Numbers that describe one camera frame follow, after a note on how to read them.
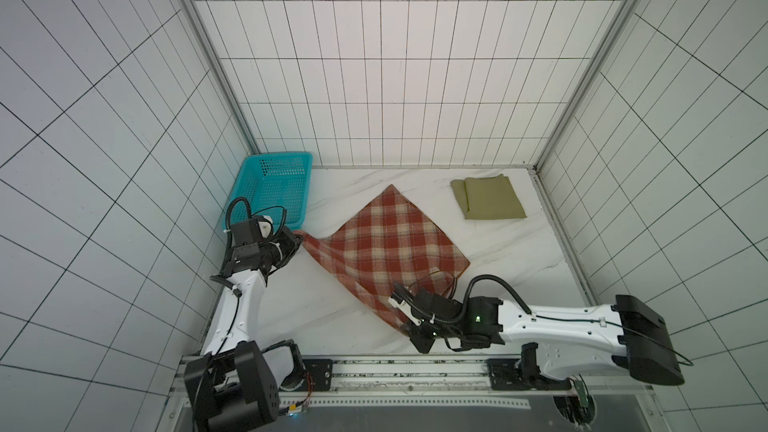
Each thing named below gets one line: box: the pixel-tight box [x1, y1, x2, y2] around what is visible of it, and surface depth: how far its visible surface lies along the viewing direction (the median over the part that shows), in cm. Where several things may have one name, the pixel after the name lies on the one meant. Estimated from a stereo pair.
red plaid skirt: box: [295, 185, 470, 332], surface depth 97 cm
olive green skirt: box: [450, 174, 527, 220], surface depth 109 cm
